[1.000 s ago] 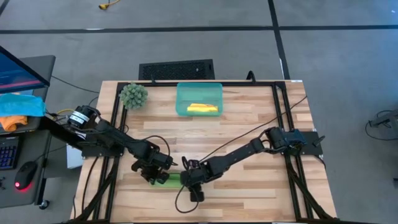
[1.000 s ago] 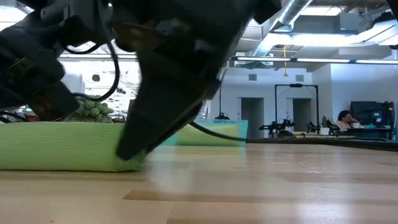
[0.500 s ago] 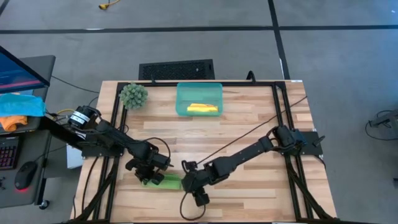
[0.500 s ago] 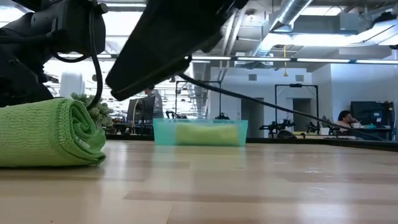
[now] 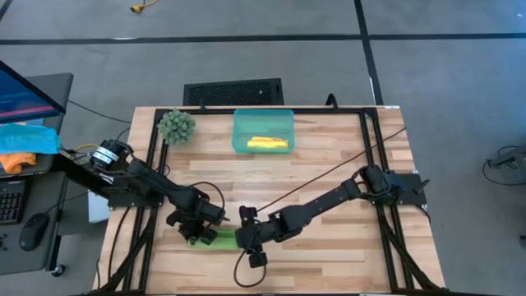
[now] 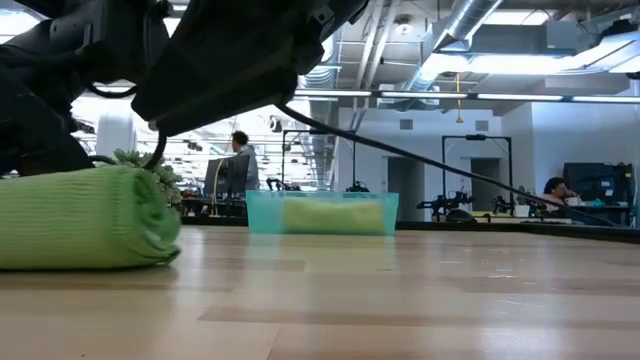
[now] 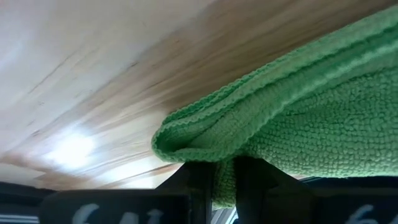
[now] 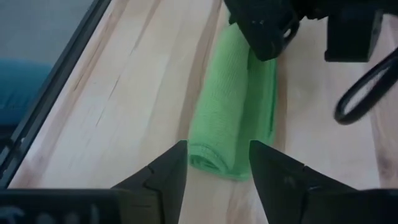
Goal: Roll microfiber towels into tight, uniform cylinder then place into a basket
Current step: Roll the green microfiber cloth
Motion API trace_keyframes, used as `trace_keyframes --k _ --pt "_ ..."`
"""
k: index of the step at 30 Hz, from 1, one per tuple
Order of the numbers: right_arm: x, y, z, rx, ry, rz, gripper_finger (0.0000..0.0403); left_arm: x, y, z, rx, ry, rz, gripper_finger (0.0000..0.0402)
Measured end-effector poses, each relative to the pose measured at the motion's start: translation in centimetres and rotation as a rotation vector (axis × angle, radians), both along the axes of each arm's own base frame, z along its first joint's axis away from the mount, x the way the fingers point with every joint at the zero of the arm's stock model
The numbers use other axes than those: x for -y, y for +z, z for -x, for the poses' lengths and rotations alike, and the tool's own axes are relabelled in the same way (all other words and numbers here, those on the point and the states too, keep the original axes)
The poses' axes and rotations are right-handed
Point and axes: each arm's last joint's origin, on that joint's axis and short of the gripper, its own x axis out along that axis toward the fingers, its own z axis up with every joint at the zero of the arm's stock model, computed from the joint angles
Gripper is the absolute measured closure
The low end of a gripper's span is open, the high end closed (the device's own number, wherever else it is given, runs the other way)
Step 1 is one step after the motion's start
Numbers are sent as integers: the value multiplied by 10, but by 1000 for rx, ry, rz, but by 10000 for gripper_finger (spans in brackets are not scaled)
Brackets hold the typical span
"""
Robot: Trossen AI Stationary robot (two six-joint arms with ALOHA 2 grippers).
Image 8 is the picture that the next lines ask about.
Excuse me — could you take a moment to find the green microfiber towel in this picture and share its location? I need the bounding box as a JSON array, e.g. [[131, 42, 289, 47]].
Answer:
[[187, 23, 279, 182]]

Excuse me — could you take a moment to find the blurry blue object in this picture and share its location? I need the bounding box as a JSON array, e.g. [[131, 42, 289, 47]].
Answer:
[[0, 58, 53, 125]]

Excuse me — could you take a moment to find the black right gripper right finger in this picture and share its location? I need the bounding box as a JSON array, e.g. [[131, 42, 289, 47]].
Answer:
[[248, 139, 358, 224]]

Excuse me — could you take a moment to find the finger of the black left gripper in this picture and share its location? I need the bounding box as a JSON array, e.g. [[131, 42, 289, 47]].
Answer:
[[228, 12, 302, 62], [324, 12, 384, 62]]

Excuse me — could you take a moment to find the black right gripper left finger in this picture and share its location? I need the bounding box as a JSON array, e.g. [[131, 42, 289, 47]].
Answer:
[[111, 139, 189, 224]]

